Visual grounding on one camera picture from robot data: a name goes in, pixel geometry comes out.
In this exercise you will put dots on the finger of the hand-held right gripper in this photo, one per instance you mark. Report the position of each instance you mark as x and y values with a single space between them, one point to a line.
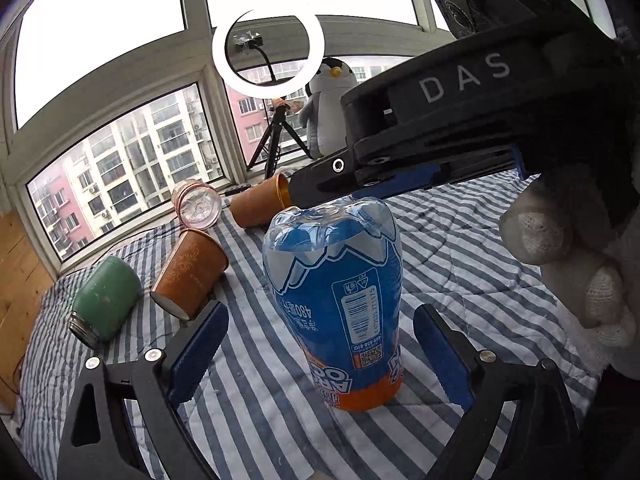
395 182

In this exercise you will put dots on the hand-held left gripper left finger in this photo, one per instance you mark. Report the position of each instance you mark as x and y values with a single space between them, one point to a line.
197 355

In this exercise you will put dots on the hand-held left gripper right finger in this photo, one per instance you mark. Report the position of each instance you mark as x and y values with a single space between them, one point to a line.
442 355

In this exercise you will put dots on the blue label plastic bottle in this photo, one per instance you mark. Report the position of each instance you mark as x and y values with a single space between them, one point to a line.
335 310

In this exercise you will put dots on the orange patterned paper cup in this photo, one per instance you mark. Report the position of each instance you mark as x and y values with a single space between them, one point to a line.
192 272
257 205

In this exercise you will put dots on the pink clear plastic cup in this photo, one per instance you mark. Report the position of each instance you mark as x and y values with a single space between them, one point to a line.
197 205

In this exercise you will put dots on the person's right hand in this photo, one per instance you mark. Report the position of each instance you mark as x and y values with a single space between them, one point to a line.
545 230

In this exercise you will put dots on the striped blue white blanket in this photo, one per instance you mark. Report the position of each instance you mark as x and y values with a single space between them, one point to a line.
475 280

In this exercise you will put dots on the grey penguin plush toy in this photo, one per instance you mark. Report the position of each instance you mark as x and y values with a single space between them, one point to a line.
325 105

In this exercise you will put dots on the green metal tumbler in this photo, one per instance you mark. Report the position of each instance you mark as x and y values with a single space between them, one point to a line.
107 295

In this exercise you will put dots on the black tripod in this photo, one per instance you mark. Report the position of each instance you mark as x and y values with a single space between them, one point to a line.
275 130

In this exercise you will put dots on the small black remote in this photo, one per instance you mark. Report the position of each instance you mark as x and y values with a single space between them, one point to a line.
236 191

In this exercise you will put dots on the wooden side panel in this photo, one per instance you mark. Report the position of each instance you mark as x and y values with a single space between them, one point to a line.
20 285

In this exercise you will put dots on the white window frame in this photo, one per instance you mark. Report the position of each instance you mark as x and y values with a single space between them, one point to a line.
196 20

